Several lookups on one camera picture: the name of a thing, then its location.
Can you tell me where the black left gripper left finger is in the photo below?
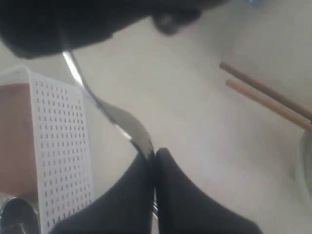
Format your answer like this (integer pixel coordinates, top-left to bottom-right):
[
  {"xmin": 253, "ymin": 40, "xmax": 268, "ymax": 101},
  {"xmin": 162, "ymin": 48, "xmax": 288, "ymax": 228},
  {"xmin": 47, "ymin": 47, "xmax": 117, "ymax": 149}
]
[{"xmin": 51, "ymin": 155, "xmax": 154, "ymax": 234}]

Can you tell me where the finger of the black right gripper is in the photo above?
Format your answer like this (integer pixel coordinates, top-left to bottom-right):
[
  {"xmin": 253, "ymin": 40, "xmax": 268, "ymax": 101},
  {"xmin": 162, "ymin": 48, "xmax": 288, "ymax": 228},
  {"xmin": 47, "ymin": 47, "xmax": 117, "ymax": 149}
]
[{"xmin": 0, "ymin": 0, "xmax": 151, "ymax": 59}]

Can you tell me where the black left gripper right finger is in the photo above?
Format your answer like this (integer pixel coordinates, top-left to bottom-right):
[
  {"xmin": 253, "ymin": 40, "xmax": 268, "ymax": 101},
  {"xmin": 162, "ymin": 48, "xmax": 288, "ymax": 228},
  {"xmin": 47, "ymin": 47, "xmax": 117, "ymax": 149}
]
[{"xmin": 155, "ymin": 148, "xmax": 262, "ymax": 234}]

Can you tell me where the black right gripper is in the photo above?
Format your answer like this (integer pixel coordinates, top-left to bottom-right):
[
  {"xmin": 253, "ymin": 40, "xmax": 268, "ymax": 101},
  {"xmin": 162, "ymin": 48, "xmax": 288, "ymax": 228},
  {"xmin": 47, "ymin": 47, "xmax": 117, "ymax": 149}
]
[{"xmin": 151, "ymin": 0, "xmax": 228, "ymax": 34}]

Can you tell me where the light wooden chopstick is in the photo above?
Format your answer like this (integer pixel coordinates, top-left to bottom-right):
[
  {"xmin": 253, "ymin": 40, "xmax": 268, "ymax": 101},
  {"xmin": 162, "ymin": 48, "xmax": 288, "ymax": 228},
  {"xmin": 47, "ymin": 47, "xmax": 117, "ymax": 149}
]
[{"xmin": 226, "ymin": 79, "xmax": 312, "ymax": 130}]

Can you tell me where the white perforated plastic basket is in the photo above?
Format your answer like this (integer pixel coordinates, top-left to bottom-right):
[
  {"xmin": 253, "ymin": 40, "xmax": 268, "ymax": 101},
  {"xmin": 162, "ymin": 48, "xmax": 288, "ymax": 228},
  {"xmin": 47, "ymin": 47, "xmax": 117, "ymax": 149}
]
[{"xmin": 0, "ymin": 66, "xmax": 95, "ymax": 234}]

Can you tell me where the stainless steel cup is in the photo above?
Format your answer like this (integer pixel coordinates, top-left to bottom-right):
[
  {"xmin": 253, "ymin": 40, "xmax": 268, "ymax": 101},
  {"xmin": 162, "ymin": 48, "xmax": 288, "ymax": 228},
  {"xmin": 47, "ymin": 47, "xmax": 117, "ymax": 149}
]
[{"xmin": 0, "ymin": 196, "xmax": 40, "ymax": 234}]

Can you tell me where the brown round plate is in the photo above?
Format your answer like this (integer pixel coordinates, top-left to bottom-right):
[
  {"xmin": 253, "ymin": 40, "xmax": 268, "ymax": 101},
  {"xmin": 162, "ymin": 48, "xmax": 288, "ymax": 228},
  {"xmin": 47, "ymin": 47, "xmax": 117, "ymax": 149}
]
[{"xmin": 0, "ymin": 83, "xmax": 37, "ymax": 196}]

